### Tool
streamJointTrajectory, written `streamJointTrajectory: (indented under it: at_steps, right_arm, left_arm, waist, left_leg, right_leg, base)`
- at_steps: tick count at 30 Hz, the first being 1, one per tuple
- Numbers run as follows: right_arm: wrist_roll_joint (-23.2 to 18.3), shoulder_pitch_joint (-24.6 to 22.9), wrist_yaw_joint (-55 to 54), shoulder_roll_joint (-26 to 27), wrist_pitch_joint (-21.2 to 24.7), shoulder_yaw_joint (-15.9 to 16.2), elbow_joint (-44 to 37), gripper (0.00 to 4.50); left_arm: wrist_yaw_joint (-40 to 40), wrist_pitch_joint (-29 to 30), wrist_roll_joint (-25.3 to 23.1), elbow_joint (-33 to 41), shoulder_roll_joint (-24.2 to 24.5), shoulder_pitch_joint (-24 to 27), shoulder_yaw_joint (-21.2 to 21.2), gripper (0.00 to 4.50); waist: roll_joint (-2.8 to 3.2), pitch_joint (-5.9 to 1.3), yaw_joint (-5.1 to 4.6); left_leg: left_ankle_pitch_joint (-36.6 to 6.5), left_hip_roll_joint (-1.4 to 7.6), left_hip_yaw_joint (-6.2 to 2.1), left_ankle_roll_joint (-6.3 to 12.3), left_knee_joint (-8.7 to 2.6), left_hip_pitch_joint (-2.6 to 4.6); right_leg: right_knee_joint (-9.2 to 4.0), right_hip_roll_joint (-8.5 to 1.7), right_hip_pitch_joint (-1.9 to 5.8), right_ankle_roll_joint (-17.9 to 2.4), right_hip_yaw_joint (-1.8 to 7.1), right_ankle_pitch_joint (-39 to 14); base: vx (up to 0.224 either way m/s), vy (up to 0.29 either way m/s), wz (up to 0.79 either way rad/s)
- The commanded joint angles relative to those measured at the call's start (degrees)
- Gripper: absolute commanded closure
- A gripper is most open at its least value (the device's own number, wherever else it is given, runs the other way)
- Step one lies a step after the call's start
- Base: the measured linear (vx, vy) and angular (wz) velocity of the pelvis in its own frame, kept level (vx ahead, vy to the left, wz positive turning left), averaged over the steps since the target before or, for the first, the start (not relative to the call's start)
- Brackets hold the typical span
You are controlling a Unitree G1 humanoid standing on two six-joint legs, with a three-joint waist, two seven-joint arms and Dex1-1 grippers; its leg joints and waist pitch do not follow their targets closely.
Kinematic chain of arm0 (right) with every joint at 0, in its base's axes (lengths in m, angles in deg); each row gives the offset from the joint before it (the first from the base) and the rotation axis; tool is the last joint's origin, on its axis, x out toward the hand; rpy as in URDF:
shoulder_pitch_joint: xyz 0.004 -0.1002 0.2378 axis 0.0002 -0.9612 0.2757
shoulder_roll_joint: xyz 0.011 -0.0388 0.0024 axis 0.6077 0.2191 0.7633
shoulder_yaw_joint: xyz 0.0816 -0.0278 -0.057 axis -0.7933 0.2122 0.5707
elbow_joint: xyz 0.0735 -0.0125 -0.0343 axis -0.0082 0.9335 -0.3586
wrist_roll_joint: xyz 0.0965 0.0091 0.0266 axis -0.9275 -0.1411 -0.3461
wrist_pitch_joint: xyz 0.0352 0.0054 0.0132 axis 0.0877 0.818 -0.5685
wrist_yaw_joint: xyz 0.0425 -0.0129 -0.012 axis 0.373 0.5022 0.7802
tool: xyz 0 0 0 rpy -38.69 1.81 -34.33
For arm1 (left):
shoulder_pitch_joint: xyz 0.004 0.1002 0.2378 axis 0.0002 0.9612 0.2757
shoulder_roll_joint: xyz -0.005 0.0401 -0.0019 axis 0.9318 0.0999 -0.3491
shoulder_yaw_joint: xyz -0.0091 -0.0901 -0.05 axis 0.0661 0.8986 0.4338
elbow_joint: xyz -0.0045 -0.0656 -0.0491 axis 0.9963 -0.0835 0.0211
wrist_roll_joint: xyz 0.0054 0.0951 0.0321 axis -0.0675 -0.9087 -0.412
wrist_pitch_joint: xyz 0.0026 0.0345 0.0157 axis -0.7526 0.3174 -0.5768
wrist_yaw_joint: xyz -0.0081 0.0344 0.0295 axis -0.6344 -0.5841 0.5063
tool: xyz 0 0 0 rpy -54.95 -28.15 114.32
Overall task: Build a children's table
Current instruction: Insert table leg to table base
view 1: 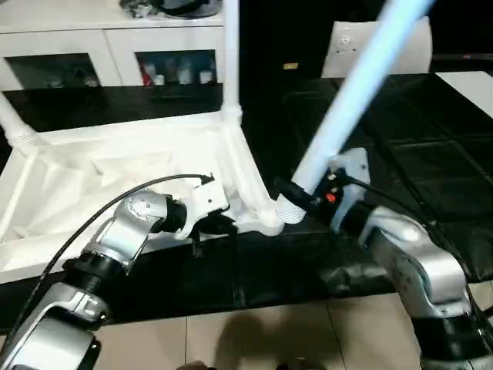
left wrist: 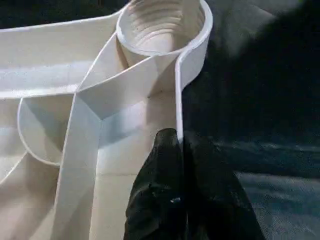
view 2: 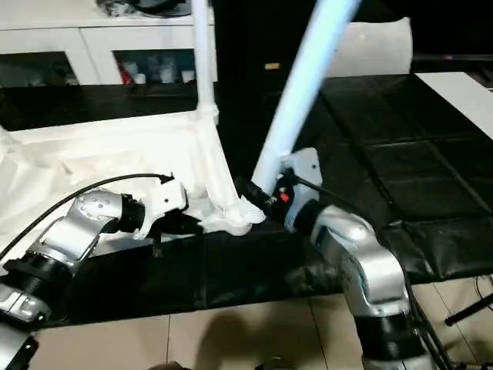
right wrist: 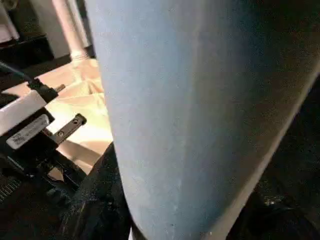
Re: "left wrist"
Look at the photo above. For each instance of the black work mat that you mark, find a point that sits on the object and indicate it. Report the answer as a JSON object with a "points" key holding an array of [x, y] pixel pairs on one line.
{"points": [[260, 125]]}

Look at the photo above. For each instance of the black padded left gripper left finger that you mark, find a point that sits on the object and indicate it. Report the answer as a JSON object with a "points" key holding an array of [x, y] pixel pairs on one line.
{"points": [[155, 200]]}

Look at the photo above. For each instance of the white plastic table top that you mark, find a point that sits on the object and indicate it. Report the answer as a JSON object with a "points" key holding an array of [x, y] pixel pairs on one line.
{"points": [[60, 75]]}

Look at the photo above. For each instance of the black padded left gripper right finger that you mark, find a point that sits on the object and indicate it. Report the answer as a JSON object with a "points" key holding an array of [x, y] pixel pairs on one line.
{"points": [[215, 200]]}

